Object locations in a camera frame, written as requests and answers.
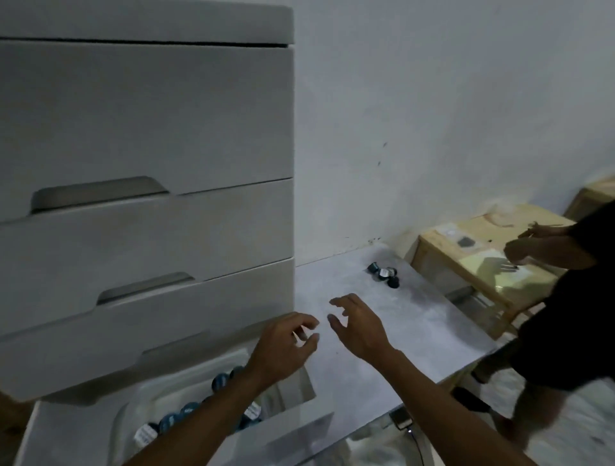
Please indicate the group of dark coffee capsules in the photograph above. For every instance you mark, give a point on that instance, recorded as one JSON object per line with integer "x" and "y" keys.
{"x": 169, "y": 422}

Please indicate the person's right hand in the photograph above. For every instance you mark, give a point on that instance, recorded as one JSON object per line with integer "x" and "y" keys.
{"x": 365, "y": 331}

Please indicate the pale yellow paper sheet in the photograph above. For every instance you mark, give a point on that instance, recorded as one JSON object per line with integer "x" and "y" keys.
{"x": 480, "y": 266}

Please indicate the light wooden stool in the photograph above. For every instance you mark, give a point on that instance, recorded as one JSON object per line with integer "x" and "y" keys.
{"x": 509, "y": 218}
{"x": 593, "y": 192}

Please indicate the white drawer cabinet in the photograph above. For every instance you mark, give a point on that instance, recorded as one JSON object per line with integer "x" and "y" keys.
{"x": 144, "y": 120}

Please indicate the person's right forearm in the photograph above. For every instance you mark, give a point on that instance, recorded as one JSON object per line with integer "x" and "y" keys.
{"x": 447, "y": 413}

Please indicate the small black device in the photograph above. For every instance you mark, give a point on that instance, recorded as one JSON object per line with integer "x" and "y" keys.
{"x": 402, "y": 420}

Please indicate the white paper with grey spot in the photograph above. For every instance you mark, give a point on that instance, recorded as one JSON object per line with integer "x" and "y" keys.
{"x": 454, "y": 233}

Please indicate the person's right thumb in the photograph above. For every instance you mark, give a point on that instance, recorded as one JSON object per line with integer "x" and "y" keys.
{"x": 337, "y": 324}

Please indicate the open white drawer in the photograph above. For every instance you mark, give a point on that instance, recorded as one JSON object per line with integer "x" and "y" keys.
{"x": 62, "y": 432}

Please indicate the person's left thumb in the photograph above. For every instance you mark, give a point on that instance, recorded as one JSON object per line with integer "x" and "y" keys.
{"x": 310, "y": 342}

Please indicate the person's left forearm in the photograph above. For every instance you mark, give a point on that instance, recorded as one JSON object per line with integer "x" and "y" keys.
{"x": 202, "y": 422}

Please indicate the person's left hand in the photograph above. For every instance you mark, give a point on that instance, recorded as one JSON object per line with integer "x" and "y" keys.
{"x": 276, "y": 348}

